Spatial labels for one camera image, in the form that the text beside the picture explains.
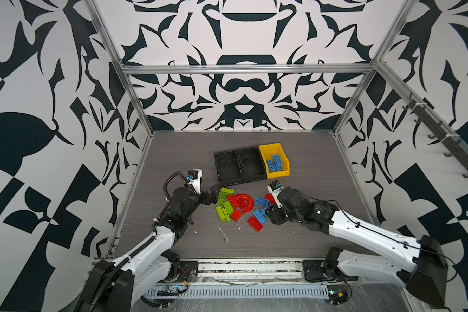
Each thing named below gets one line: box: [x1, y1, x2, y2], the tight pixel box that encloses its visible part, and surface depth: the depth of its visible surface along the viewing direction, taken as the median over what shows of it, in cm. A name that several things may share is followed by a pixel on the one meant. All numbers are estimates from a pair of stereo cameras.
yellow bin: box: [258, 142, 290, 180], surface depth 103 cm
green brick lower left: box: [215, 205, 231, 223], surface depth 88 cm
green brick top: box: [220, 187, 235, 195], surface depth 96 cm
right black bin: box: [236, 146, 267, 184], surface depth 104 cm
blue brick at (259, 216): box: [252, 208, 268, 225], surface depth 89 cm
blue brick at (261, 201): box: [254, 196, 270, 208], surface depth 93 cm
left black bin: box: [213, 150, 244, 186], surface depth 101 cm
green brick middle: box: [222, 200, 234, 217], surface depth 92 cm
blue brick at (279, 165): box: [273, 154, 283, 171], surface depth 104 cm
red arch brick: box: [233, 193, 255, 214], surface depth 93 cm
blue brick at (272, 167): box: [266, 159, 276, 173], surface depth 104 cm
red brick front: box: [247, 216, 264, 233], surface depth 87 cm
